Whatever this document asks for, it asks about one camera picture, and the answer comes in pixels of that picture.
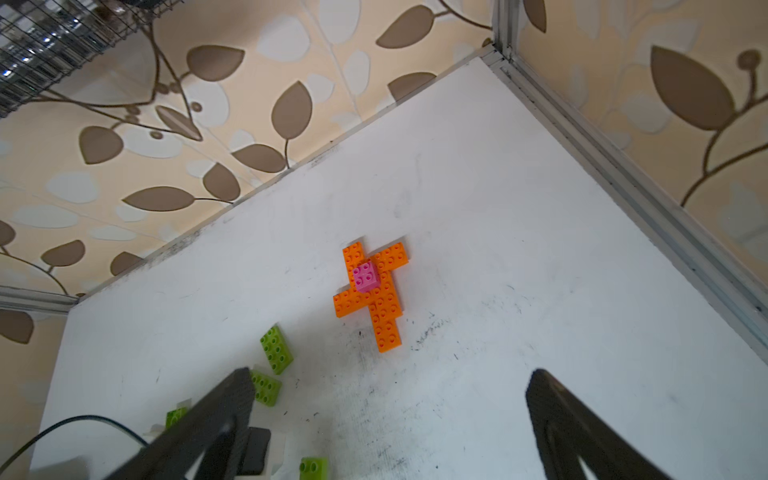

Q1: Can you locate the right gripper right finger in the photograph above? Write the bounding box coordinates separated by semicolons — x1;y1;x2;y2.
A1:
525;369;669;479

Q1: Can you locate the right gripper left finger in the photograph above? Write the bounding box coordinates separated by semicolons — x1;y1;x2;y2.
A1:
109;367;256;479

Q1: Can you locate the orange brick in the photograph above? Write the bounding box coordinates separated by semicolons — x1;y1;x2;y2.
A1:
342;241;366;284
365;272;403;353
333;288;374;318
373;242;409;272

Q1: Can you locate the pink small square brick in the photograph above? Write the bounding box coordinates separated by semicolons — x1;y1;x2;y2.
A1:
352;260;381;293

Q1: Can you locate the small green square brick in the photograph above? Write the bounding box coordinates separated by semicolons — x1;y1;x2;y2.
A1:
165;406;189;429

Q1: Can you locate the green brick upside down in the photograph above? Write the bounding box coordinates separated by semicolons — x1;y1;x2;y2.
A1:
299;457;329;480

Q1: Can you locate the back wire basket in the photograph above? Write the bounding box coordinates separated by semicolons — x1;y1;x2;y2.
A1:
1;0;177;118

